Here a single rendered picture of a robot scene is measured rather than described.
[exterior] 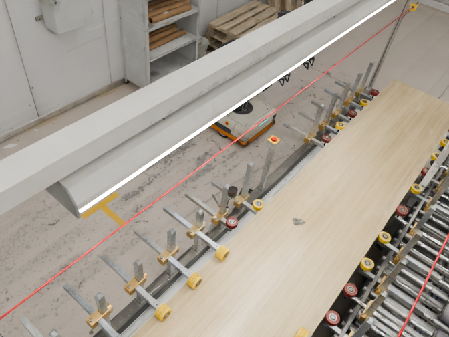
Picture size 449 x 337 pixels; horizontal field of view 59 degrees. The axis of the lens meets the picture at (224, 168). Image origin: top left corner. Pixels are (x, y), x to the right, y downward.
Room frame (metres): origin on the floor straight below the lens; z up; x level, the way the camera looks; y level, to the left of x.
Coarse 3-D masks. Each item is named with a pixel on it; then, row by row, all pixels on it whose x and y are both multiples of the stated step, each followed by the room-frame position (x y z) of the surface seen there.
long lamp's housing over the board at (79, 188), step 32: (384, 0) 1.84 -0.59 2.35; (320, 32) 1.37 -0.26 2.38; (256, 64) 1.08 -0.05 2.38; (288, 64) 1.16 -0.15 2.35; (224, 96) 0.91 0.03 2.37; (160, 128) 0.72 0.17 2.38; (192, 128) 0.78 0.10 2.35; (96, 160) 0.58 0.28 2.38; (128, 160) 0.61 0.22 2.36; (64, 192) 0.50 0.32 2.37; (96, 192) 0.52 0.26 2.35
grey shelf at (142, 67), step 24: (120, 0) 4.20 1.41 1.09; (144, 0) 3.99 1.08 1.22; (192, 0) 4.80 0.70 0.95; (120, 24) 4.22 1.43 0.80; (144, 24) 4.00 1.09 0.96; (168, 24) 4.87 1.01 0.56; (192, 24) 4.79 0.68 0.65; (168, 48) 4.34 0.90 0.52; (192, 48) 4.78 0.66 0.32; (144, 72) 4.01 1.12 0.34; (168, 72) 4.41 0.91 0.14
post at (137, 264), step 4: (136, 260) 1.07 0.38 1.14; (136, 264) 1.05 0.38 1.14; (140, 264) 1.05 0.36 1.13; (136, 268) 1.04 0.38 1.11; (140, 268) 1.05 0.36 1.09; (136, 272) 1.04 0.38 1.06; (140, 272) 1.05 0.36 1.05; (136, 276) 1.05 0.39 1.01; (140, 276) 1.05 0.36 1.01; (136, 292) 1.05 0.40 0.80; (140, 296) 1.04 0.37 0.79; (140, 300) 1.04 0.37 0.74
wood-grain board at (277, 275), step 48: (384, 96) 3.39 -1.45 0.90; (432, 96) 3.53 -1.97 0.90; (336, 144) 2.55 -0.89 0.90; (384, 144) 2.65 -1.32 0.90; (432, 144) 2.75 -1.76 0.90; (288, 192) 1.94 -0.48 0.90; (336, 192) 2.01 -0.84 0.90; (384, 192) 2.09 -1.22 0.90; (240, 240) 1.46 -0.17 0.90; (288, 240) 1.52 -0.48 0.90; (336, 240) 1.58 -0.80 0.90; (240, 288) 1.13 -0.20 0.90; (288, 288) 1.17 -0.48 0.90; (336, 288) 1.22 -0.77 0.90; (144, 336) 0.78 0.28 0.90; (192, 336) 0.81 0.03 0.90; (240, 336) 0.85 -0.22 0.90; (288, 336) 0.89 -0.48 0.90
